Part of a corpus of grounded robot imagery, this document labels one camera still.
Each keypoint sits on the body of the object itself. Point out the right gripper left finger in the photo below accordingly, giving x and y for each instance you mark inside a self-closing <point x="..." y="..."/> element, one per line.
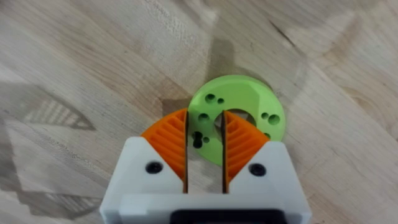
<point x="161" y="155"/>

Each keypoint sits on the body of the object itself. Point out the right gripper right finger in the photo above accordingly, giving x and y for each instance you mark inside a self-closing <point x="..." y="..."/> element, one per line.
<point x="248" y="155"/>

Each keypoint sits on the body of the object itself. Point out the green disc with holes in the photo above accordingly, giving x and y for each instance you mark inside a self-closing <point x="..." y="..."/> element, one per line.
<point x="239" y="93"/>

